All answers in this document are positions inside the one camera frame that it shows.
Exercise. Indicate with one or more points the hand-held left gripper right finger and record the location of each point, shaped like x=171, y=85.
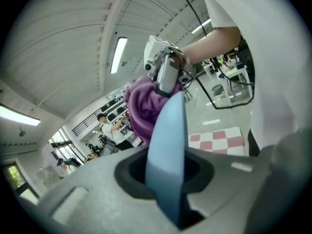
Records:
x=231, y=191

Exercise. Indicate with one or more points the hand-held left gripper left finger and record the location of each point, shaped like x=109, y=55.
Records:
x=97, y=203

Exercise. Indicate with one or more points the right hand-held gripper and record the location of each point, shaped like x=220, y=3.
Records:
x=158, y=45

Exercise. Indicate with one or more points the purple cloth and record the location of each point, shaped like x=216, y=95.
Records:
x=143, y=106

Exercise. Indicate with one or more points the big blue plate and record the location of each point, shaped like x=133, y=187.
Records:
x=168, y=142

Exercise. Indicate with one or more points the person's right forearm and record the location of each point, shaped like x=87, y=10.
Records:
x=214, y=43

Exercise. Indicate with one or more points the person's right hand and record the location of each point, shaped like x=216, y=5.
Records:
x=177, y=58

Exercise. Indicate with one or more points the red white checkered tablecloth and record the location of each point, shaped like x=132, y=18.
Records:
x=219, y=142

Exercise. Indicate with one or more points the ceiling light panel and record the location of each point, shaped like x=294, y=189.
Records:
x=17, y=114
x=119, y=55
x=201, y=26

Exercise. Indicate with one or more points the person's black trousers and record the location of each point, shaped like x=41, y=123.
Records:
x=253, y=142

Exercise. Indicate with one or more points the grey locker cabinet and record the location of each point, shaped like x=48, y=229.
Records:
x=48, y=177

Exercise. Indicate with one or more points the white desk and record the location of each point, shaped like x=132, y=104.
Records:
x=234, y=75

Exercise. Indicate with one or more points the white shelf unit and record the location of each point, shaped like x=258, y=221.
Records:
x=131, y=140

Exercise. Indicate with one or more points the black balcony railing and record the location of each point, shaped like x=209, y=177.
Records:
x=85, y=124

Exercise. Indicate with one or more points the black framed window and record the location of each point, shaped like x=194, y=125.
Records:
x=14, y=177

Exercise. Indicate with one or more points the person's white shirt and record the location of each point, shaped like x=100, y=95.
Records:
x=268, y=57

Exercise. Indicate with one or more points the blue wall poster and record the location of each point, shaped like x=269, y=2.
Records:
x=54, y=155

